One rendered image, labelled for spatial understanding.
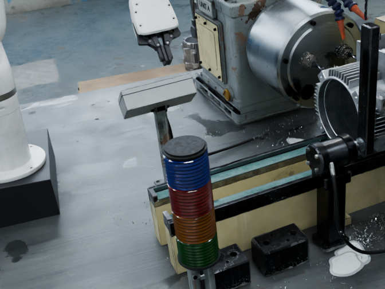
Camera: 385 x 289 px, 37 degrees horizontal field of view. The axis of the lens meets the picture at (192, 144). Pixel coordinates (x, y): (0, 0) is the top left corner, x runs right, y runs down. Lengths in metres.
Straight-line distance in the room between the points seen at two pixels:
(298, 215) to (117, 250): 0.39
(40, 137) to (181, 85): 0.47
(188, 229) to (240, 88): 0.89
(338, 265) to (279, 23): 0.61
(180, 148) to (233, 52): 0.88
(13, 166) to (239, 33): 0.68
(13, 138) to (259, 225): 0.61
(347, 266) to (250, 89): 0.66
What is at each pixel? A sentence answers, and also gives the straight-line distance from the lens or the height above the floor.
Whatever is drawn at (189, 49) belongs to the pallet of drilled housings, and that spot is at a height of 0.31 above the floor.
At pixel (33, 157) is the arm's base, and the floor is 0.91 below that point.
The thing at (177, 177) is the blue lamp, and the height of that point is 1.19.
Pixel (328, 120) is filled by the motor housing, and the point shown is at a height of 0.97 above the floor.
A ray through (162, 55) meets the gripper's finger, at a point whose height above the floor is 1.12.
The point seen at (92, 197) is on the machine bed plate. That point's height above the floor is 0.80.
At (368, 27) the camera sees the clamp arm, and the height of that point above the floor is 1.25.
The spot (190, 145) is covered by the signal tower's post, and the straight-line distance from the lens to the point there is 0.75.
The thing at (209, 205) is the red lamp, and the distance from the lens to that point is 0.78.
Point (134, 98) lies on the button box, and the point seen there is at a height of 1.07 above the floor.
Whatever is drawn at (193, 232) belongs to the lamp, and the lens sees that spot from 0.79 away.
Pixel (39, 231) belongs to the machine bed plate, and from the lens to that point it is 1.39.
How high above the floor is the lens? 1.58
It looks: 29 degrees down
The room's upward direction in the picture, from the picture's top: 7 degrees counter-clockwise
